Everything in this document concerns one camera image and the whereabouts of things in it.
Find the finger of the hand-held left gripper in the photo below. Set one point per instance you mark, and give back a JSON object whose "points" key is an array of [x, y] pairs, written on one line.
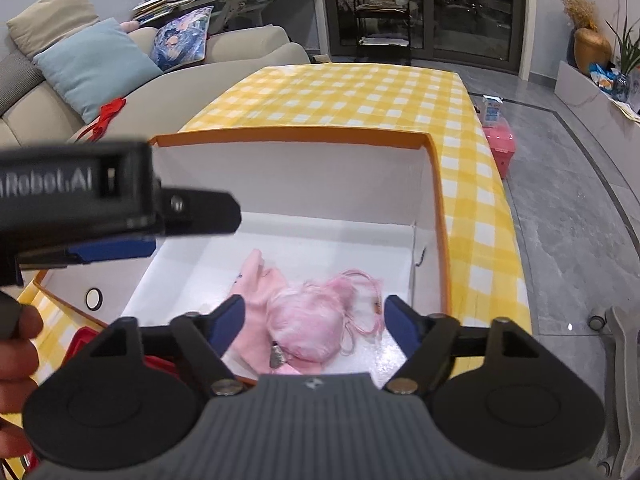
{"points": [[200, 212], [115, 250]]}

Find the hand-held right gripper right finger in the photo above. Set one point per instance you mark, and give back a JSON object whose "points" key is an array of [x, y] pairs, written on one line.
{"points": [[400, 320]]}

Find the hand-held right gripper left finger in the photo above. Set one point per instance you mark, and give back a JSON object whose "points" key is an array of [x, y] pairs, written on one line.
{"points": [[227, 322]]}

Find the pink cloth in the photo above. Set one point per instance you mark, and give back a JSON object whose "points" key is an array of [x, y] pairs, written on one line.
{"points": [[255, 285]]}

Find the pink fluffy pouch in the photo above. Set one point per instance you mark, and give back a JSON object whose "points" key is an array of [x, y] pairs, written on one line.
{"points": [[305, 320]]}

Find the orange and white cardboard box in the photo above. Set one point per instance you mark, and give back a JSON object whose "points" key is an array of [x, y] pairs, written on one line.
{"points": [[300, 185]]}

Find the person's left hand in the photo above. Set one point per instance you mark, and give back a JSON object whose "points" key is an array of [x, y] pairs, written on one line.
{"points": [[15, 375]]}

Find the red ribbon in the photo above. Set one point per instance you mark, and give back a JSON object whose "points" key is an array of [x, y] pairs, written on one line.
{"points": [[107, 112]]}

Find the red lidded clear container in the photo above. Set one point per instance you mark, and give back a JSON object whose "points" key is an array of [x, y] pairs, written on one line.
{"points": [[83, 340]]}

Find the light blue pillow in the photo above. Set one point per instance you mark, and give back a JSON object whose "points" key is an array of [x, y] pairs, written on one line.
{"points": [[90, 70]]}

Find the beige sofa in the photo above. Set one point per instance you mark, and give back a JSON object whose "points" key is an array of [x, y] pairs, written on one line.
{"points": [[240, 50]]}

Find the printed cartoon pillow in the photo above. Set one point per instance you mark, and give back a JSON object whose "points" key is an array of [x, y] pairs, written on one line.
{"points": [[180, 40]]}

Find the beige pillow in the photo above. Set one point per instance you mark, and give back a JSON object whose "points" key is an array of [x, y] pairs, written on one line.
{"points": [[50, 20]]}

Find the yellow checked tablecloth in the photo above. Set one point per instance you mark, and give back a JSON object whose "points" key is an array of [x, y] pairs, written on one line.
{"points": [[350, 95]]}

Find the pink plastic basket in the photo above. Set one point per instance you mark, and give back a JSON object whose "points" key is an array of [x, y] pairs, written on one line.
{"points": [[500, 147]]}

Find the pile of books and papers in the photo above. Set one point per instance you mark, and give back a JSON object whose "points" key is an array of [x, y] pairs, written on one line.
{"points": [[160, 7]]}

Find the white drink carton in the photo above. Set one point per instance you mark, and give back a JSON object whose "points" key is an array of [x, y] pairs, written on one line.
{"points": [[491, 110]]}

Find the black wheeled rack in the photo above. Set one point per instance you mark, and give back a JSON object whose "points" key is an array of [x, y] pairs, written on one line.
{"points": [[382, 20]]}

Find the white low cabinet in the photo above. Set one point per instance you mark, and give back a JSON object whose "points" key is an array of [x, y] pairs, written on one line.
{"points": [[595, 120]]}

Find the blue snack bag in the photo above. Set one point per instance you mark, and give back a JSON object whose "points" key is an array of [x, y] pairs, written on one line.
{"points": [[607, 80]]}

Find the glass sliding door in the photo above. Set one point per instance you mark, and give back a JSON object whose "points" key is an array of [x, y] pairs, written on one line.
{"points": [[470, 10]]}

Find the gold vase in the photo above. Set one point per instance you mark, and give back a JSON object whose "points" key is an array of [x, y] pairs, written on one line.
{"points": [[591, 52]]}

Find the green potted plant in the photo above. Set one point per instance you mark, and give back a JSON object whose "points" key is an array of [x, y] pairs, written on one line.
{"points": [[627, 50]]}

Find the dried flower bunch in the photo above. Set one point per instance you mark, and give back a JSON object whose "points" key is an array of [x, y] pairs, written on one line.
{"points": [[580, 10]]}

